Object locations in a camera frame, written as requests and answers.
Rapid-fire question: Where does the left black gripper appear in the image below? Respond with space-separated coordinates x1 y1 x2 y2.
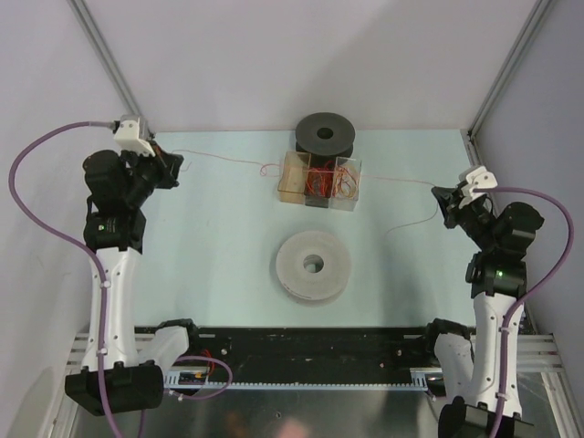
120 141 183 206

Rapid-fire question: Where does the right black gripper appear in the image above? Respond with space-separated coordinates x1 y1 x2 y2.
433 186 498 252

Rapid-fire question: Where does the pink thin wire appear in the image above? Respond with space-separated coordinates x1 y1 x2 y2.
175 150 442 236

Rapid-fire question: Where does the white spool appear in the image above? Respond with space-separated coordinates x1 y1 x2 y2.
275 231 352 306

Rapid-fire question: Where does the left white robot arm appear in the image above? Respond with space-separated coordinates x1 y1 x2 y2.
65 146 202 416

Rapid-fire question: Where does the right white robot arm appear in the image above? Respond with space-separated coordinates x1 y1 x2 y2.
421 187 544 437

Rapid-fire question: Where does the clear plastic box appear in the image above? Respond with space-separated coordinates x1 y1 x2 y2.
329 157 361 212

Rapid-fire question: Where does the amber plastic box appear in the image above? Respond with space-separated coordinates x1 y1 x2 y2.
277 151 311 204

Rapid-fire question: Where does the dark middle box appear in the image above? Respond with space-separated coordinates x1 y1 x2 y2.
304 155 336 208

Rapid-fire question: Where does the black spool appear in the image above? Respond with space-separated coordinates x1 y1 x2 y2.
295 112 356 158

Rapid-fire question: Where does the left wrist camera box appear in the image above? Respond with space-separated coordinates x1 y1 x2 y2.
114 115 154 157

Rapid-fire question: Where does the right aluminium frame post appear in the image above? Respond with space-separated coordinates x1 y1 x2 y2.
467 0 551 137

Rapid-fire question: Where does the aluminium frame post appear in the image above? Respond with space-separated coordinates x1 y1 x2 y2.
467 0 551 137
67 0 145 119

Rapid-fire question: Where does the orange wire bundle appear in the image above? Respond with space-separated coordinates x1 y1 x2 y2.
335 166 361 200

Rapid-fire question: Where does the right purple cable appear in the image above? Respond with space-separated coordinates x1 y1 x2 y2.
472 185 575 438

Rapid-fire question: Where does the red wire bundle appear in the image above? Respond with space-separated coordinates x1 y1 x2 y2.
304 166 337 200

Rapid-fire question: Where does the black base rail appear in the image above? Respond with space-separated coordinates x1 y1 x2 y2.
184 327 439 384

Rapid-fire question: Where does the white slotted cable duct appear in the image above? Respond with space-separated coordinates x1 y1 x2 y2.
164 370 428 392

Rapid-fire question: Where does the left aluminium frame post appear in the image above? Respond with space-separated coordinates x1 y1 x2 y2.
67 0 145 119

